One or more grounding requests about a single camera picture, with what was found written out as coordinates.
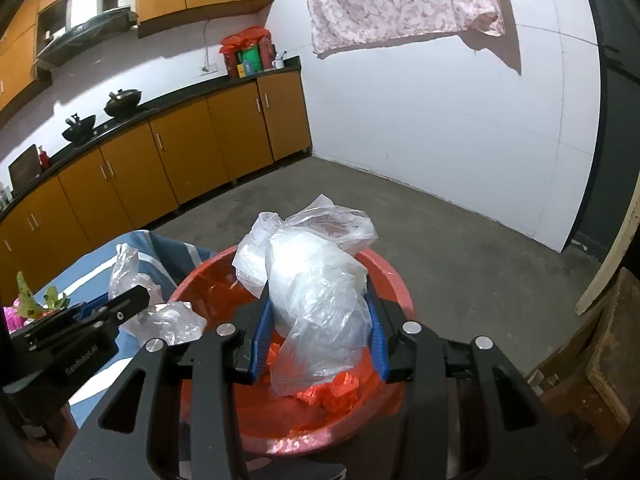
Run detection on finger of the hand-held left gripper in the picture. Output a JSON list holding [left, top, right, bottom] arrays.
[[92, 285, 152, 333], [62, 299, 113, 323]]

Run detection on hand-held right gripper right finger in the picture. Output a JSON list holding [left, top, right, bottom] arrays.
[[363, 290, 584, 480]]

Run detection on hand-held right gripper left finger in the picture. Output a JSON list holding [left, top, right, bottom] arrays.
[[55, 292, 274, 480]]

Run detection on small clear plastic bag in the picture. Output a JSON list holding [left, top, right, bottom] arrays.
[[108, 243, 208, 346]]

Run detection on green plastic wrapper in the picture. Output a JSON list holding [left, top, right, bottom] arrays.
[[15, 271, 71, 318]]

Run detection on large clear plastic bag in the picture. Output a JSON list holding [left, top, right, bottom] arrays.
[[232, 194, 379, 397]]

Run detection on red plastic basin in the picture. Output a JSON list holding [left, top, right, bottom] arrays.
[[167, 245, 416, 456]]

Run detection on blue white striped tablecloth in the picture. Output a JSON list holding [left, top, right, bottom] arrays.
[[30, 230, 211, 431]]

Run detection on orange plastic bag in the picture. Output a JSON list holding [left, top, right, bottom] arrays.
[[265, 342, 362, 413]]

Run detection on dark box on counter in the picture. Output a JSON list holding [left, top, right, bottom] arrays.
[[9, 144, 42, 196]]

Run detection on orange base cabinets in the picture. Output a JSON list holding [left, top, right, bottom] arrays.
[[0, 67, 313, 306]]

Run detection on black wok with lid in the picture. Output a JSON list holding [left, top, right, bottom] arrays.
[[62, 112, 97, 142], [103, 87, 144, 118]]

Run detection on black kitchen countertop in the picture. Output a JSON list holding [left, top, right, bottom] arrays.
[[0, 56, 302, 221]]

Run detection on wooden stool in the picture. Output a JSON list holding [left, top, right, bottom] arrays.
[[530, 267, 640, 456]]

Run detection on pale wooden plank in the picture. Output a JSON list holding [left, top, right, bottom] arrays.
[[575, 187, 640, 317]]

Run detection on green box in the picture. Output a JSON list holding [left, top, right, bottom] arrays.
[[236, 45, 263, 77]]

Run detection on black range hood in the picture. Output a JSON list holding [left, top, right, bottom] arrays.
[[34, 5, 138, 68]]

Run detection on red plastic bag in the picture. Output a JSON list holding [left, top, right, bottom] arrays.
[[220, 26, 276, 78]]

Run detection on dark door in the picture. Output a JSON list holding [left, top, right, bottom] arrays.
[[575, 0, 640, 261]]

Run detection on pink floral hanging sheet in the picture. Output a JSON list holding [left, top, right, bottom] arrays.
[[298, 0, 506, 58]]

